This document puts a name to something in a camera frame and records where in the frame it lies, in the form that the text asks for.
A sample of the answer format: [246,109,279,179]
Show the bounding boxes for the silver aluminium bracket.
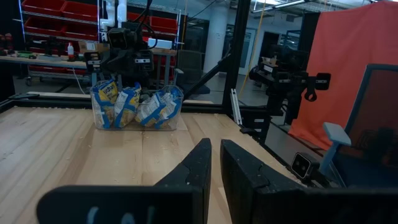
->
[229,88,244,126]

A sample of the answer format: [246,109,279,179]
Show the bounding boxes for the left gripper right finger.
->
[219,139,398,224]

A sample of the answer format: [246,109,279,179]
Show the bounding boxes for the wooden workbench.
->
[0,51,180,71]

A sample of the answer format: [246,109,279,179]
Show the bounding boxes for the white pipes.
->
[99,0,128,34]

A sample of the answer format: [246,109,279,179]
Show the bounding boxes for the clear plastic bin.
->
[90,84,185,131]

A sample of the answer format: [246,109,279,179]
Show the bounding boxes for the white round pillar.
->
[203,0,233,74]

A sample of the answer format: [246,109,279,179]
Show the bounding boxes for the black aluminium rig frame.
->
[0,0,273,146]

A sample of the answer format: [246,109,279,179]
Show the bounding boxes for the small black cube camera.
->
[290,151,322,182]

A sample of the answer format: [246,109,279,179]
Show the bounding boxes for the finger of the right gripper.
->
[121,50,155,86]
[84,51,122,80]

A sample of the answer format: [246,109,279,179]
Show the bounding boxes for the blue-grey office chair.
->
[318,63,398,189]

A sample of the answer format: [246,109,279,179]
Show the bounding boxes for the ceiling light strip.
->
[250,0,312,14]

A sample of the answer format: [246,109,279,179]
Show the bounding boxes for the metal shelf rack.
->
[18,0,183,78]

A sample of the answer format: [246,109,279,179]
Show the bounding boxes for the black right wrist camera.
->
[107,27,138,50]

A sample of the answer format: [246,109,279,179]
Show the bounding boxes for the dark office chair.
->
[173,49,211,95]

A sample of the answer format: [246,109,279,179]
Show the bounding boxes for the red storage bin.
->
[21,0,67,17]
[24,17,65,34]
[61,1,101,22]
[61,21,101,42]
[149,15,180,35]
[27,65,91,75]
[126,11,150,23]

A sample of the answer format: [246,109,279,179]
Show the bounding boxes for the white box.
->
[147,37,174,50]

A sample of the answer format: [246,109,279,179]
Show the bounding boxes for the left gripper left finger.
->
[36,138,213,224]

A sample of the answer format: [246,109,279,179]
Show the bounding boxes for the orange curtain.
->
[288,1,398,151]

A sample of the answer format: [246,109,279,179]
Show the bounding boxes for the yellow hanging rope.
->
[238,0,269,98]

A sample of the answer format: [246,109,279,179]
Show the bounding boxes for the blue soy sauce noodle pack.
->
[113,82,142,129]
[134,91,169,128]
[91,79,119,130]
[154,86,183,130]

